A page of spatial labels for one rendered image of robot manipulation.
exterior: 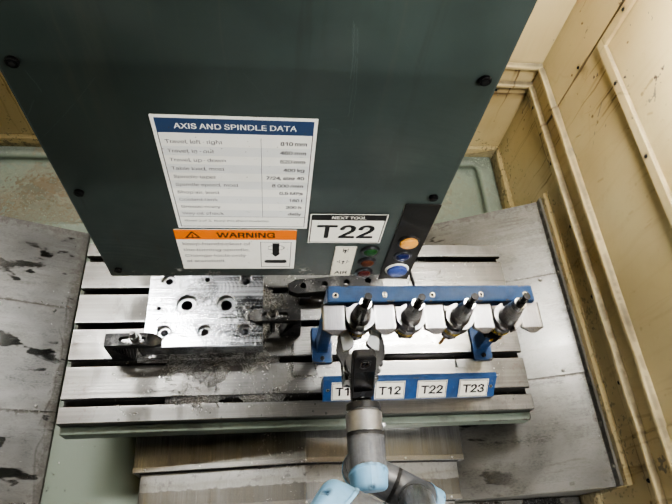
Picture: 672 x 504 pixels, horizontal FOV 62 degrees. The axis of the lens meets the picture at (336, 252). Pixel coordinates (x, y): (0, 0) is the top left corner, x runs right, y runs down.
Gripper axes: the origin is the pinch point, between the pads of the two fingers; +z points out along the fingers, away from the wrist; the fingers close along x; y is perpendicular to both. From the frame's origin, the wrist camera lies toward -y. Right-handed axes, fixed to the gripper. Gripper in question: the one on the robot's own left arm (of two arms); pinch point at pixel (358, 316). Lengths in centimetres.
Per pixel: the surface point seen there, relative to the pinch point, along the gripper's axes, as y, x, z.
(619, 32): -23, 70, 68
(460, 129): -70, -1, -8
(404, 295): -3.1, 10.1, 3.5
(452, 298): -3.2, 20.8, 2.7
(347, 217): -54, -10, -9
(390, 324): -2.1, 6.5, -2.8
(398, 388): 25.2, 13.5, -9.5
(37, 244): 52, -93, 47
